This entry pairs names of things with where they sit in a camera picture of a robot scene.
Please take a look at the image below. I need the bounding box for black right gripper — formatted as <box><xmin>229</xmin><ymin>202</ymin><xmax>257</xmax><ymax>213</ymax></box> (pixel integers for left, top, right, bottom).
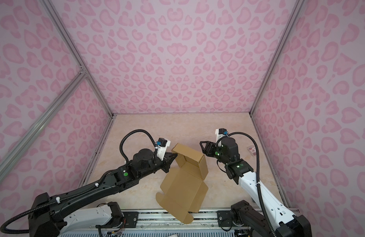
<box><xmin>198</xmin><ymin>141</ymin><xmax>230</xmax><ymax>166</ymax></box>

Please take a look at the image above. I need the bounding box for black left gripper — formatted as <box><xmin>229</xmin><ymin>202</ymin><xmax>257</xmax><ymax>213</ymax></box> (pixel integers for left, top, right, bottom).
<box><xmin>139</xmin><ymin>150</ymin><xmax>179</xmax><ymax>180</ymax></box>

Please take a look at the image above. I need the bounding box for brown cardboard box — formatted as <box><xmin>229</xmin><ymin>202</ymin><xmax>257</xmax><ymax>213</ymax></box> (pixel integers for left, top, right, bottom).
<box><xmin>155</xmin><ymin>143</ymin><xmax>209</xmax><ymax>224</ymax></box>

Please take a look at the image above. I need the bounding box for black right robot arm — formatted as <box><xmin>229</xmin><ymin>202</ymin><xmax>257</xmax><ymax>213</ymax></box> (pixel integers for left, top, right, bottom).
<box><xmin>200</xmin><ymin>136</ymin><xmax>312</xmax><ymax>237</ymax></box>

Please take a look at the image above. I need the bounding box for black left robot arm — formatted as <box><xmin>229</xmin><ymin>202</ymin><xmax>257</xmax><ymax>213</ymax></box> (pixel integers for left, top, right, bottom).
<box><xmin>28</xmin><ymin>149</ymin><xmax>178</xmax><ymax>237</ymax></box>

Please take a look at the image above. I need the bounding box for small pink card packet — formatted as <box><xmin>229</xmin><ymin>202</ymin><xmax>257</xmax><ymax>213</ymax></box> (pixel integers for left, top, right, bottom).
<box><xmin>248</xmin><ymin>146</ymin><xmax>259</xmax><ymax>157</ymax></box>

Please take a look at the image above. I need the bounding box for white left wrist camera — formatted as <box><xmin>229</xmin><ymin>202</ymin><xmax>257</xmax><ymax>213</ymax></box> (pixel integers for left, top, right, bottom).
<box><xmin>156</xmin><ymin>138</ymin><xmax>171</xmax><ymax>161</ymax></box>

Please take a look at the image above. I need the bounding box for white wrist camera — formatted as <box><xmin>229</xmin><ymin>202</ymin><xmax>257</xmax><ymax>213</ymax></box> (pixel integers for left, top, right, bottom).
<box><xmin>215</xmin><ymin>128</ymin><xmax>228</xmax><ymax>142</ymax></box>
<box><xmin>156</xmin><ymin>138</ymin><xmax>171</xmax><ymax>161</ymax></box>

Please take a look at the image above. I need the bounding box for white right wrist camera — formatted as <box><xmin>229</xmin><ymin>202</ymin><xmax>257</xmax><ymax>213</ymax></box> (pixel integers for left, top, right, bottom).
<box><xmin>215</xmin><ymin>128</ymin><xmax>228</xmax><ymax>142</ymax></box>

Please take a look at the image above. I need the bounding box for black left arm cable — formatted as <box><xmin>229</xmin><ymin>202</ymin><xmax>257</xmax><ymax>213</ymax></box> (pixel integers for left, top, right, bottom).
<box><xmin>119</xmin><ymin>129</ymin><xmax>157</xmax><ymax>163</ymax></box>

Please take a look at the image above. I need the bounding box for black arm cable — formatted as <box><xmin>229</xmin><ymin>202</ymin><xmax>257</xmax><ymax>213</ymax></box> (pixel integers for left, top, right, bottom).
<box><xmin>119</xmin><ymin>129</ymin><xmax>157</xmax><ymax>163</ymax></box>
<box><xmin>226</xmin><ymin>131</ymin><xmax>278</xmax><ymax>237</ymax></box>

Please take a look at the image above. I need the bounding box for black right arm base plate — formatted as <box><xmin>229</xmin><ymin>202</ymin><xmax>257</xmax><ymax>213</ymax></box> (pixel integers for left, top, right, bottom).
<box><xmin>216</xmin><ymin>210</ymin><xmax>236</xmax><ymax>229</ymax></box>

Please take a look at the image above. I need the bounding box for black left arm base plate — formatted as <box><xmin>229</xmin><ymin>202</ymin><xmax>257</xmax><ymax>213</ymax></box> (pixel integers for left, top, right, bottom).
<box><xmin>95</xmin><ymin>211</ymin><xmax>139</xmax><ymax>229</ymax></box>

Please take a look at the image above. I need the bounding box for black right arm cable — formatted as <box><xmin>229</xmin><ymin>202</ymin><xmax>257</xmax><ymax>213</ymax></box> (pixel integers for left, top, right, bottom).
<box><xmin>226</xmin><ymin>131</ymin><xmax>278</xmax><ymax>237</ymax></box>

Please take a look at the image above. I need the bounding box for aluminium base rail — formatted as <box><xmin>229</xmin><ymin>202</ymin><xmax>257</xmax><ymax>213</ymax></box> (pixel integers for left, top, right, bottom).
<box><xmin>60</xmin><ymin>209</ymin><xmax>269</xmax><ymax>237</ymax></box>

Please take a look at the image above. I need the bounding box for aluminium diagonal frame strut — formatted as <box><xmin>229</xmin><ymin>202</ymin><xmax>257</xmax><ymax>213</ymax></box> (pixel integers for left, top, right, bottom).
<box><xmin>0</xmin><ymin>69</ymin><xmax>86</xmax><ymax>184</ymax></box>

